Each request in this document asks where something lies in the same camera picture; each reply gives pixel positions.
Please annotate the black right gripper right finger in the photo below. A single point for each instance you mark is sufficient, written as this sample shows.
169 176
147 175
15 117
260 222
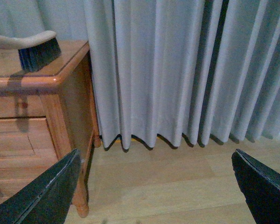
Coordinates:
260 185

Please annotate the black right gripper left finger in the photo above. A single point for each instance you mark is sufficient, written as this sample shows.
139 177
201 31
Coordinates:
47 199

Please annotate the beige hand brush black bristles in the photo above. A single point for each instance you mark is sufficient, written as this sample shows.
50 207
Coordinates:
35 52

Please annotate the wooden nightstand cabinet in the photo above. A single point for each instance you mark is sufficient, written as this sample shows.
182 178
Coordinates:
44 115

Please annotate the light grey curtain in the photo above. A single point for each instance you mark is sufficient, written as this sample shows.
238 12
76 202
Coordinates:
197 68

